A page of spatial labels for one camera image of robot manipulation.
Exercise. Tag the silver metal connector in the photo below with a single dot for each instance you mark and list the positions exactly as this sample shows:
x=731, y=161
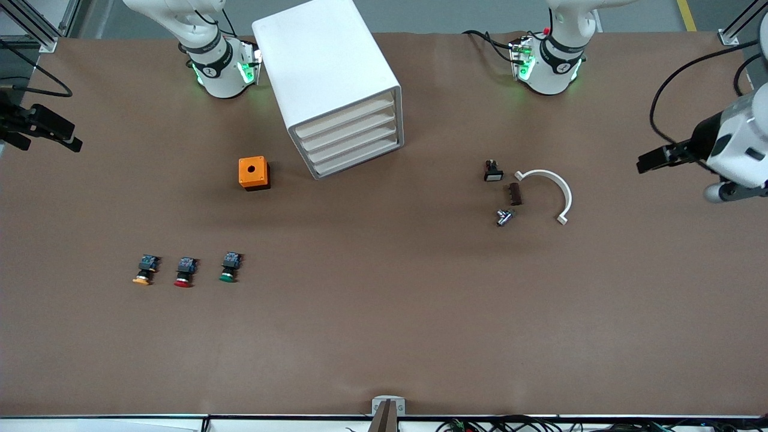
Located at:
x=504, y=217

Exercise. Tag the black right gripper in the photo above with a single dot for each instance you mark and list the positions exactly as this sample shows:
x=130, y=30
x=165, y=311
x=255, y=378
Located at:
x=21, y=118

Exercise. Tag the red push button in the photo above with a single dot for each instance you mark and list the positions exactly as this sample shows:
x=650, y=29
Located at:
x=185, y=270

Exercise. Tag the white curved plastic bracket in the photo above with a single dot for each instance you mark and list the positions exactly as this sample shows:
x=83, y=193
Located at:
x=567, y=198

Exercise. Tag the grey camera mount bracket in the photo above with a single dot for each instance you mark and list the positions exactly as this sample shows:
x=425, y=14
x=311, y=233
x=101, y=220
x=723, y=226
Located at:
x=388, y=414

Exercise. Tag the brown terminal block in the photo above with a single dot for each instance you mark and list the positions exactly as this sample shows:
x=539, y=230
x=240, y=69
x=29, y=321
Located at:
x=516, y=194

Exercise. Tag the aluminium frame profile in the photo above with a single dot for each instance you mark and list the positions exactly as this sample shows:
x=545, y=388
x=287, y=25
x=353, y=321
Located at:
x=729, y=38
x=47, y=43

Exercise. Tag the yellow push button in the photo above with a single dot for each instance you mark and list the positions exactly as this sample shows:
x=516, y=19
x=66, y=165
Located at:
x=144, y=268

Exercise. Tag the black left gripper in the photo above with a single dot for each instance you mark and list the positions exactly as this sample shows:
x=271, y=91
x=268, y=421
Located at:
x=699, y=138

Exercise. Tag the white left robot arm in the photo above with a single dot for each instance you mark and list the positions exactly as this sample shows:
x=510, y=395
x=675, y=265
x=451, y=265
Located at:
x=552, y=75

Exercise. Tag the green push button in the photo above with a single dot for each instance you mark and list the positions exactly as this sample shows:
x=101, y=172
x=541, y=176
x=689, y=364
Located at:
x=230, y=264

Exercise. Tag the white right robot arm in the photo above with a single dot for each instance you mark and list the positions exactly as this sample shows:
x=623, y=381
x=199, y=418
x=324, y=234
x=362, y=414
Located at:
x=222, y=78

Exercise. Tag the orange button enclosure box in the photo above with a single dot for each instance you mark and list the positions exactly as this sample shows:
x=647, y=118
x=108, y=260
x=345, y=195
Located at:
x=252, y=171

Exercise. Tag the black white switch module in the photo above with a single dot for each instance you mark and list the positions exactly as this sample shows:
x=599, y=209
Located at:
x=493, y=174

